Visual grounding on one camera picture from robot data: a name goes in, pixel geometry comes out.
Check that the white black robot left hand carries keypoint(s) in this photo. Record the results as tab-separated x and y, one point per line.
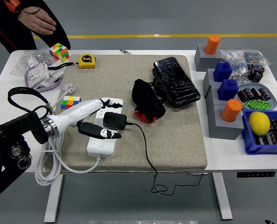
78	110

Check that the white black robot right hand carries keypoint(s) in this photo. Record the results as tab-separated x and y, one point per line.
269	222

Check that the person's right hand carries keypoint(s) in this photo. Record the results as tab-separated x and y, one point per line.
38	22

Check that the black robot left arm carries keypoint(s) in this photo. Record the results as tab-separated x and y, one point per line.
17	126

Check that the person's right forearm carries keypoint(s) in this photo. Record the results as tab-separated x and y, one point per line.
13	4

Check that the multicolour puzzle cube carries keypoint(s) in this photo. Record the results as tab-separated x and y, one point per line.
69	102
59	52

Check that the person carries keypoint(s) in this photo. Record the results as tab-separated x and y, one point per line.
1	30

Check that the black table control panel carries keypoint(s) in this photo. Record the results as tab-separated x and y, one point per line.
255	174

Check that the yellow tape measure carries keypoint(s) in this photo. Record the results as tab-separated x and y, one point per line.
87	61

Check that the white table leg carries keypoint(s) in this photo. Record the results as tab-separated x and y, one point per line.
222	198
52	200

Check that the grey-brown fabric mat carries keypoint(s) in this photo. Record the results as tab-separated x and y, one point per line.
129	144

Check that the black red fabric bundle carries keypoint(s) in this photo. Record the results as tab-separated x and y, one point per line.
145	98

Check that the silver pen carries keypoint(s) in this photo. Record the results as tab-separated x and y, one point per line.
125	51

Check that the blue plastic bin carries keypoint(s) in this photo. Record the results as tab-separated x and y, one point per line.
248	147

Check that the black capacitors pile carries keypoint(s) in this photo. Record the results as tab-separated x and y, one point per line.
274	136

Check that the yellow lemon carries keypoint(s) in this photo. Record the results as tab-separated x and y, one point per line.
259	123

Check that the grey socket block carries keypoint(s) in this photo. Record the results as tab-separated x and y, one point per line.
208	80
205	60
213	100
224	130

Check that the black glossy wrapped device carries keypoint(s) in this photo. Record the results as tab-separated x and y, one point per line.
175	79

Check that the orange cylinder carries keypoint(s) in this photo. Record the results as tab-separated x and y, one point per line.
231	110
212	44

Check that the green cylindrical cells pile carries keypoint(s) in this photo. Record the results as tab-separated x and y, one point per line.
257	104

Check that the light blue plate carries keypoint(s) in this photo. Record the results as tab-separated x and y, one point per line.
273	100

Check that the black capacitor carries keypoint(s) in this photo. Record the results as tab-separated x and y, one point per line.
256	92
265	93
242	96
249	93

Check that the blue peg block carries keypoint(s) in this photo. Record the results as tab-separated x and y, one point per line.
222	71
227	89

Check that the clear bag of black capacitors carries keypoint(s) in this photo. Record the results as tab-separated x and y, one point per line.
256	73

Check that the clear bag of blue resistors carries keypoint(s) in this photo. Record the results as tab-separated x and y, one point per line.
236	63

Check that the clear bag of blue parts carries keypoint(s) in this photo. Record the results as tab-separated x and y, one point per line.
255	56

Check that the white wall socket panel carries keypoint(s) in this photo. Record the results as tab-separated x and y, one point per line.
55	73
37	75

